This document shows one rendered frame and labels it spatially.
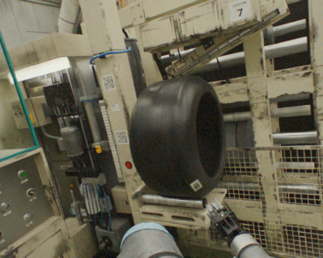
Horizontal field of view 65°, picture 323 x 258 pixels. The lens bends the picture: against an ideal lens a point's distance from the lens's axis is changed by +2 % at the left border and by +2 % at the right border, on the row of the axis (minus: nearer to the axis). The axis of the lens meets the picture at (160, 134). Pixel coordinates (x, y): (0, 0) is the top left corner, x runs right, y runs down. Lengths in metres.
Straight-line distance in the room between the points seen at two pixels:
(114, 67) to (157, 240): 0.92
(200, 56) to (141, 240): 1.13
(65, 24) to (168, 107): 1.11
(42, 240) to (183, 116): 0.89
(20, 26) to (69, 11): 10.53
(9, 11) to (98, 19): 11.10
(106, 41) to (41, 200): 0.85
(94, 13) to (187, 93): 0.61
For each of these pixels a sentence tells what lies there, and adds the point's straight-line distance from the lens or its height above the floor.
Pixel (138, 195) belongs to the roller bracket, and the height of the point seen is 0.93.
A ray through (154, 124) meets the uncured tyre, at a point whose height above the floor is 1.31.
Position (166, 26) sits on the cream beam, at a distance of 1.41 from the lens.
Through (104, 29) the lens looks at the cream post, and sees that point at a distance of 1.30.
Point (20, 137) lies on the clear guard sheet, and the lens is 1.32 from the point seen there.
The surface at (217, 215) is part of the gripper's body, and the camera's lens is 0.83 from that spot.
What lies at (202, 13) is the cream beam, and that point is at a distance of 1.34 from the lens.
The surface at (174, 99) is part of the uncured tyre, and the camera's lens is 0.99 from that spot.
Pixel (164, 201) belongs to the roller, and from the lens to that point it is 1.25.
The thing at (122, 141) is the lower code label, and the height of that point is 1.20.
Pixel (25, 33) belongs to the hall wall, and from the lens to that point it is 12.39.
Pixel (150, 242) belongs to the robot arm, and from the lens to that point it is 0.54.
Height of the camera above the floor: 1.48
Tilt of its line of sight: 13 degrees down
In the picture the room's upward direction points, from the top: 11 degrees counter-clockwise
